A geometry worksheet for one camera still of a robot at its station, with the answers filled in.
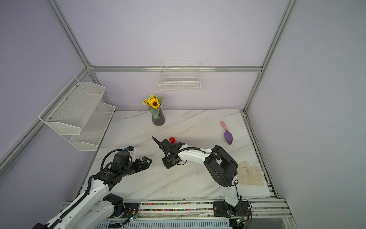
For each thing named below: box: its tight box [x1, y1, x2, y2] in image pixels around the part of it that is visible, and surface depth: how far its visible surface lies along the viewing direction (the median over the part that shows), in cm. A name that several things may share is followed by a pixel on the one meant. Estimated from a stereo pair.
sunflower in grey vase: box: [142, 94, 166, 126], surface depth 94 cm
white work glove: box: [236, 160, 265, 187], surface depth 88 cm
